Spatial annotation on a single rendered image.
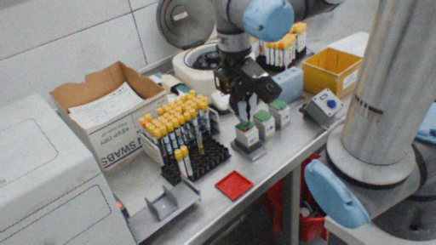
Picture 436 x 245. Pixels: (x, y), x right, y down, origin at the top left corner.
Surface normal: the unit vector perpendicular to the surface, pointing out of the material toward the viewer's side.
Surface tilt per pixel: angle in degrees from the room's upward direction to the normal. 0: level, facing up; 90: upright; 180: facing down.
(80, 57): 90
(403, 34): 94
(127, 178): 0
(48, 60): 90
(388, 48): 92
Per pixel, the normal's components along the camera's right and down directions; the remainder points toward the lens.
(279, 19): 0.47, 0.50
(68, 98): 0.67, 0.37
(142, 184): -0.13, -0.78
